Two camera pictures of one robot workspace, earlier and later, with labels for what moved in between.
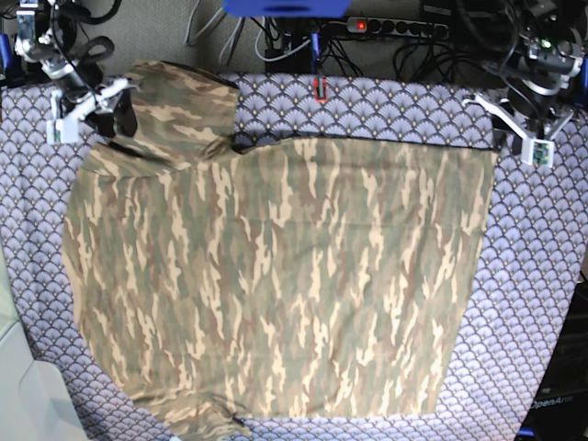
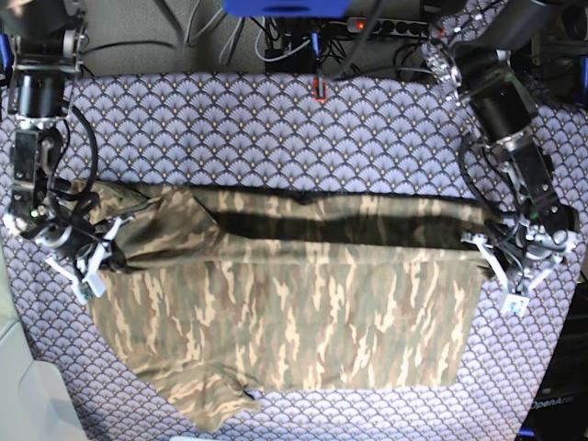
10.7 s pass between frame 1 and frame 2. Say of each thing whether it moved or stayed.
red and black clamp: stayed
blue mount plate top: stayed
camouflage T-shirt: moved
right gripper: moved
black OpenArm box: stayed
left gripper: moved
